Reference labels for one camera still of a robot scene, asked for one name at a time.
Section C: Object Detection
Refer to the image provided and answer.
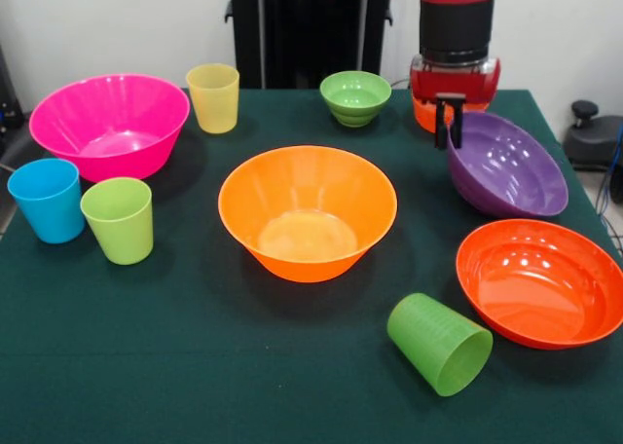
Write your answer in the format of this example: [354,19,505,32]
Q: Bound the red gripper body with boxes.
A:
[409,54,502,112]

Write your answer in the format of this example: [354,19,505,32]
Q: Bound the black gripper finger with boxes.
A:
[435,92,467,151]
[434,103,450,151]

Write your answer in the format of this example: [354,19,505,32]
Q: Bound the purple bowl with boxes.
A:
[446,111,570,219]

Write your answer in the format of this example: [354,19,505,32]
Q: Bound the large orange bowl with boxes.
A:
[217,144,399,284]

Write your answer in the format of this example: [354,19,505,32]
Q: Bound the small orange bowl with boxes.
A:
[412,95,491,134]

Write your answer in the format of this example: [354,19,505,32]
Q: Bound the small green bowl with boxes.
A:
[318,70,392,129]

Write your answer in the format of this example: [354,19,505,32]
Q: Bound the black stand base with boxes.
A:
[563,99,623,173]

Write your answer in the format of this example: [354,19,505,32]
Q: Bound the wide red-orange bowl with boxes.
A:
[455,218,623,352]

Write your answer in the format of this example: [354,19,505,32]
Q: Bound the yellow cup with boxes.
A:
[185,62,241,135]

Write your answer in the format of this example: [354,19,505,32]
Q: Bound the large pink bowl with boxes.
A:
[27,73,192,184]

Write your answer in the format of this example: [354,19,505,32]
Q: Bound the lime green cup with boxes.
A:
[79,176,155,267]

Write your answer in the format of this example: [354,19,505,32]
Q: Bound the dark green tablecloth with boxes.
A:
[0,88,623,444]

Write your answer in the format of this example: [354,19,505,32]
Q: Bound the blue cup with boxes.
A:
[6,158,87,245]

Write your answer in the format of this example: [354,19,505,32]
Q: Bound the dark equipment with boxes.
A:
[0,44,26,141]

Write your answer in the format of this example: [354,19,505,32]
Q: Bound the blue cables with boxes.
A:
[596,122,623,250]

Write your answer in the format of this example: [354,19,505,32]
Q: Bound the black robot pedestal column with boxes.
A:
[224,0,394,91]

